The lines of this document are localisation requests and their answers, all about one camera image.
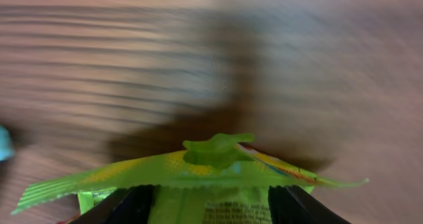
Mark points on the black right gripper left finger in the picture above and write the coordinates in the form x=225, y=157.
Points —
x=123, y=206

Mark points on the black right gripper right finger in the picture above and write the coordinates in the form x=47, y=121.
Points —
x=293, y=205

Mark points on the teal white snack packet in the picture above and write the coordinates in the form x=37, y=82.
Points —
x=6, y=147

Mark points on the green clear snack bag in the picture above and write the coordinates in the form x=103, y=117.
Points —
x=220, y=162

